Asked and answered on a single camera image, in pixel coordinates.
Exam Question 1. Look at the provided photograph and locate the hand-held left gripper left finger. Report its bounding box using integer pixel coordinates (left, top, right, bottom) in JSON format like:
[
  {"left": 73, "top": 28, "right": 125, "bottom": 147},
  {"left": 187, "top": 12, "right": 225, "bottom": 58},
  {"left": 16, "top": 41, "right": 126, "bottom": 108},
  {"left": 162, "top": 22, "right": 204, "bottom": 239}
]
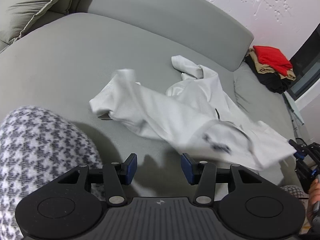
[{"left": 54, "top": 153, "right": 138, "bottom": 207}]

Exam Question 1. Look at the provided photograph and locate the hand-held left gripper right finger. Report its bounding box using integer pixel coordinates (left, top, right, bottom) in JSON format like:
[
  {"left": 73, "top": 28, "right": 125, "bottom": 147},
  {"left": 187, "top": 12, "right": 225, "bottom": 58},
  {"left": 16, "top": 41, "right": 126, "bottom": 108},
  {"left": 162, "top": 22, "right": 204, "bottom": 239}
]
[{"left": 180, "top": 152, "right": 266, "bottom": 207}]

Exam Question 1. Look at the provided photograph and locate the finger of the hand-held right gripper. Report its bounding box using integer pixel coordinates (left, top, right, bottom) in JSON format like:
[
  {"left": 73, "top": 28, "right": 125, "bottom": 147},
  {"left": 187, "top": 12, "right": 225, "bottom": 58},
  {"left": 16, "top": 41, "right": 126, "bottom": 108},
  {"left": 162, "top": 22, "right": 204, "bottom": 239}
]
[
  {"left": 293, "top": 150, "right": 307, "bottom": 161},
  {"left": 289, "top": 139, "right": 304, "bottom": 153}
]

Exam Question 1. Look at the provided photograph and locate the white shirt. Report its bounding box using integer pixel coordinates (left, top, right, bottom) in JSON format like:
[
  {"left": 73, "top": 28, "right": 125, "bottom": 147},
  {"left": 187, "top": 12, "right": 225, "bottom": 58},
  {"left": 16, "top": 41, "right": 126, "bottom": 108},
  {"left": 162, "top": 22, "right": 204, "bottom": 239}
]
[{"left": 89, "top": 54, "right": 297, "bottom": 172}]

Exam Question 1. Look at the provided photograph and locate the person's right hand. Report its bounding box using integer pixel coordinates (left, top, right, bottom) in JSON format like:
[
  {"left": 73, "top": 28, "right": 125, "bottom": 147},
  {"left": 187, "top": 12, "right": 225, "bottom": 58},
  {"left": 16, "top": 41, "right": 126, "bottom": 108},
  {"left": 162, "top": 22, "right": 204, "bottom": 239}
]
[{"left": 306, "top": 177, "right": 320, "bottom": 228}]

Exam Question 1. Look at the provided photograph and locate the glass side table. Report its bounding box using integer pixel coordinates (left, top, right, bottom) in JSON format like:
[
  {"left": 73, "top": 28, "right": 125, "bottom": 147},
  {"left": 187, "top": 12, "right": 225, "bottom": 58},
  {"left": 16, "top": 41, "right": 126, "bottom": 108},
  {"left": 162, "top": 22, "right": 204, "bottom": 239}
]
[{"left": 282, "top": 91, "right": 306, "bottom": 140}]

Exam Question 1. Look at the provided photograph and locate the dark window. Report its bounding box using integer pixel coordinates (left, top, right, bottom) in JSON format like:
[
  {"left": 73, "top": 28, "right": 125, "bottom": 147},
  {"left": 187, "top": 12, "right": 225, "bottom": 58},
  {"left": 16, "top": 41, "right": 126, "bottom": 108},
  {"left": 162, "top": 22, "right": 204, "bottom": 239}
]
[{"left": 282, "top": 22, "right": 320, "bottom": 103}]

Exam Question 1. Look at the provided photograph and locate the grey sofa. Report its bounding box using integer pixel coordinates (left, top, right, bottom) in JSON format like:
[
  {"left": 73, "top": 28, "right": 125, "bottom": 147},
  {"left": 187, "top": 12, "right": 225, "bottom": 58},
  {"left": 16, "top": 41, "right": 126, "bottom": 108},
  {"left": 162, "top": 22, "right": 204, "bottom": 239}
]
[{"left": 0, "top": 0, "right": 302, "bottom": 198}]

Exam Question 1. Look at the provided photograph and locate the grey-green throw pillow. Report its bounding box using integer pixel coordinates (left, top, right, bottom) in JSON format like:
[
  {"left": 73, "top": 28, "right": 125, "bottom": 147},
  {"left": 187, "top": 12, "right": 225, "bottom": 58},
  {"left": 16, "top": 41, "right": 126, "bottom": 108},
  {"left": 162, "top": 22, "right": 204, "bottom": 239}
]
[{"left": 0, "top": 0, "right": 92, "bottom": 53}]

